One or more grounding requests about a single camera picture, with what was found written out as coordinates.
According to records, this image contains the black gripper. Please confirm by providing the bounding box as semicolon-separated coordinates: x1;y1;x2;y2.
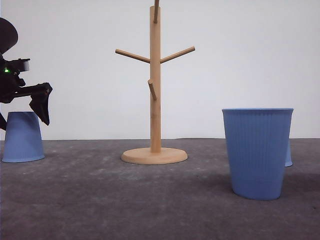
0;55;52;130

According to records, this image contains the blue ribbed cup front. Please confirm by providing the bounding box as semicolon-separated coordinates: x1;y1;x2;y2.
222;108;294;201

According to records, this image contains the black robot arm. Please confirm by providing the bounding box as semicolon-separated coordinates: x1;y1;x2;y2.
0;17;52;131

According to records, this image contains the wooden mug tree stand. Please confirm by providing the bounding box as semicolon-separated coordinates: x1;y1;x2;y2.
115;0;195;165

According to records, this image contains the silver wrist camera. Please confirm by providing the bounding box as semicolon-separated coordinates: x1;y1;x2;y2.
4;58;30;73

